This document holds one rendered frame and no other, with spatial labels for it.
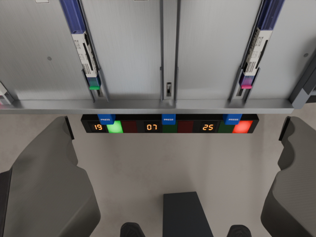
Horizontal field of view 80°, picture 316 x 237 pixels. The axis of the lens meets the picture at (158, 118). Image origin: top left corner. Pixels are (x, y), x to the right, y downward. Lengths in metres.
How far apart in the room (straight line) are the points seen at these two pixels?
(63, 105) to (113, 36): 0.14
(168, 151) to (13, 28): 0.88
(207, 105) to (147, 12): 0.16
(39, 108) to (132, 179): 0.83
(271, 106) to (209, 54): 0.13
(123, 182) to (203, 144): 0.49
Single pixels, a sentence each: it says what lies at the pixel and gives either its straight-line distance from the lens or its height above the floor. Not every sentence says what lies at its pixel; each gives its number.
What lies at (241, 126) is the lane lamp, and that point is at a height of 0.66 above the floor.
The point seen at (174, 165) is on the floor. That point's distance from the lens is 1.07.
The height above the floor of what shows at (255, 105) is 0.73.
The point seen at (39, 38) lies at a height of 0.79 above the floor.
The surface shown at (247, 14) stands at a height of 0.81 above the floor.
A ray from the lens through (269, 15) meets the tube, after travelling 0.26.
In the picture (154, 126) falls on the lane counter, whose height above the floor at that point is 0.66.
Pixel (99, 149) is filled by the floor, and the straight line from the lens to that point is 1.11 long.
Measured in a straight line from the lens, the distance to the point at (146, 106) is 0.30.
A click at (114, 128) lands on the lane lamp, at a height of 0.65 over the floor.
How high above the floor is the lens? 1.03
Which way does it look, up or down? 87 degrees down
